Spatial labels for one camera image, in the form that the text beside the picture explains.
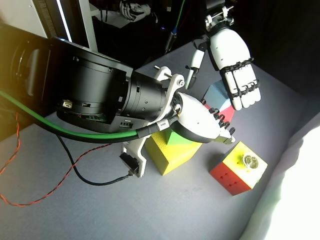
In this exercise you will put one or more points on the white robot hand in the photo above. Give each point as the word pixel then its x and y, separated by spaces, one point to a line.
pixel 230 50
pixel 200 122

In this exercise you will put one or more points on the green cube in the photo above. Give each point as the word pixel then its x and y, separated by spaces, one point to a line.
pixel 177 140

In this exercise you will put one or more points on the light blue foam cube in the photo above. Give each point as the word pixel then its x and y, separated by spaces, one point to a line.
pixel 215 97

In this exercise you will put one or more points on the large red foam cube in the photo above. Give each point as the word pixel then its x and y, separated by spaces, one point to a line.
pixel 227 113

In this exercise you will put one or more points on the large yellow foam cube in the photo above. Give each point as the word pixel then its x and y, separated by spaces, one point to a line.
pixel 170 155

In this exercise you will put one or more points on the small clear round trinket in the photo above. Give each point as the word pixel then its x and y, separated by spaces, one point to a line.
pixel 250 161

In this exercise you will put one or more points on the red yellow puzzle cube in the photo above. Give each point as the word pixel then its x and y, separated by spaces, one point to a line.
pixel 230 180

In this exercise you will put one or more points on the spare black white robot hand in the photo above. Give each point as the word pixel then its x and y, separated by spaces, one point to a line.
pixel 132 10

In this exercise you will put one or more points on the white paper sheet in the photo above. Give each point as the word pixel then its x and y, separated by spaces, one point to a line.
pixel 110 21

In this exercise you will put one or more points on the bright white sheet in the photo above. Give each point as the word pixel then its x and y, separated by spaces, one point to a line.
pixel 300 200

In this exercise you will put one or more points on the grey table cloth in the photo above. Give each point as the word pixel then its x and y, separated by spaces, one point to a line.
pixel 75 212

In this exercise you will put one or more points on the white light strip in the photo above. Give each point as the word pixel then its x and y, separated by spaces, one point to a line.
pixel 62 17

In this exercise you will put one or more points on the white cabinet panel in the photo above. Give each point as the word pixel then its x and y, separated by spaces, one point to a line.
pixel 20 12

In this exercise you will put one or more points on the white upright post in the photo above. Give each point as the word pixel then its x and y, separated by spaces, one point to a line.
pixel 87 25

